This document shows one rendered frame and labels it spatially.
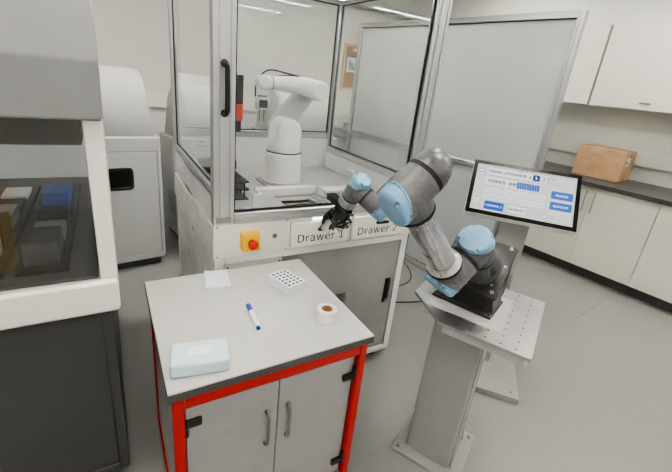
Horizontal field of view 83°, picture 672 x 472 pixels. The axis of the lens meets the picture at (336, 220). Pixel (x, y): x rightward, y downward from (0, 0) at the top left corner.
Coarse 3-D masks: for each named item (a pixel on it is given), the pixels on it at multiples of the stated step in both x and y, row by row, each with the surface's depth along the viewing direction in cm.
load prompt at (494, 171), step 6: (492, 168) 203; (498, 168) 202; (486, 174) 202; (492, 174) 202; (498, 174) 201; (504, 174) 200; (510, 174) 200; (516, 174) 199; (522, 174) 198; (528, 174) 198; (534, 174) 197; (522, 180) 197; (528, 180) 197; (534, 180) 196; (540, 180) 195; (546, 180) 195
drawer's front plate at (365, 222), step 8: (360, 216) 181; (368, 216) 182; (352, 224) 180; (360, 224) 181; (368, 224) 184; (376, 224) 186; (384, 224) 189; (392, 224) 192; (352, 232) 181; (360, 232) 183; (376, 232) 188; (384, 232) 191; (392, 232) 194
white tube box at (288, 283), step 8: (280, 272) 150; (288, 272) 150; (272, 280) 145; (280, 280) 143; (288, 280) 144; (296, 280) 144; (304, 280) 145; (280, 288) 142; (288, 288) 139; (296, 288) 142; (304, 288) 145; (288, 296) 140
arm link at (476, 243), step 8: (464, 232) 130; (472, 232) 129; (480, 232) 128; (488, 232) 127; (464, 240) 128; (472, 240) 127; (480, 240) 126; (488, 240) 125; (456, 248) 129; (464, 248) 126; (472, 248) 125; (480, 248) 124; (488, 248) 125; (464, 256) 126; (472, 256) 126; (480, 256) 126; (488, 256) 128; (472, 264) 126; (480, 264) 128; (488, 264) 133
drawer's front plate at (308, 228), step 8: (296, 224) 163; (304, 224) 165; (312, 224) 167; (320, 224) 170; (296, 232) 165; (304, 232) 167; (312, 232) 169; (320, 232) 171; (336, 232) 176; (344, 232) 178; (296, 240) 166; (304, 240) 168; (320, 240) 173; (328, 240) 175; (336, 240) 177; (344, 240) 180
